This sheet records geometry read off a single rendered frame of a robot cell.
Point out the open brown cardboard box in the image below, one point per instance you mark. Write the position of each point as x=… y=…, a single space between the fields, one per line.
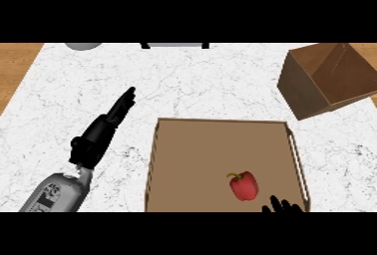
x=327 y=79

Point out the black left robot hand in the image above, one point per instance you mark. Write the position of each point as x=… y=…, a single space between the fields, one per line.
x=96 y=137

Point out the grey round object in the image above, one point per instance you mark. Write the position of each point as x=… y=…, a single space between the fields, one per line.
x=83 y=46

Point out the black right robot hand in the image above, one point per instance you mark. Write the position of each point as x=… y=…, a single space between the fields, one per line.
x=283 y=205

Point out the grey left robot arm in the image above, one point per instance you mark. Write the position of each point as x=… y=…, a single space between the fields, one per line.
x=56 y=194

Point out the brown wooden tray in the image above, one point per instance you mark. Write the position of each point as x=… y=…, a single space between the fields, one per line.
x=225 y=166

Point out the pale grey appliance black legs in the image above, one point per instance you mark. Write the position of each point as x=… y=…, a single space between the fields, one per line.
x=175 y=45

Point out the red bell pepper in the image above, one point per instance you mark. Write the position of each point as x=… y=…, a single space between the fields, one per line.
x=244 y=186

